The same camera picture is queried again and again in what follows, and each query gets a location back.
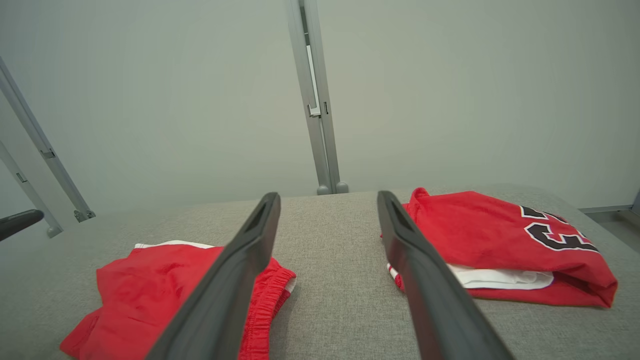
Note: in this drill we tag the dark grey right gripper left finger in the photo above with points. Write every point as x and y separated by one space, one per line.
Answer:
230 290

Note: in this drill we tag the grey partition base rail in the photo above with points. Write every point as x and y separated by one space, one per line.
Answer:
605 208

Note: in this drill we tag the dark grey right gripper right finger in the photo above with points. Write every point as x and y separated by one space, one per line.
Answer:
435 300

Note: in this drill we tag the red shorts with white trim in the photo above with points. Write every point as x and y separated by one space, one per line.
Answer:
145 295

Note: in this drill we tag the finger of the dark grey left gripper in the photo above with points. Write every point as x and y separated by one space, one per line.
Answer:
20 222

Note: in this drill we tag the grey double partition post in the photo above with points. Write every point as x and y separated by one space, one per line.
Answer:
320 140

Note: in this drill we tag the grey slanted partition post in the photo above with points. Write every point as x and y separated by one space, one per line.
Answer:
27 192
45 150

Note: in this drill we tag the red jersey with white sleeves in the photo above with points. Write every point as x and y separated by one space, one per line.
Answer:
475 235

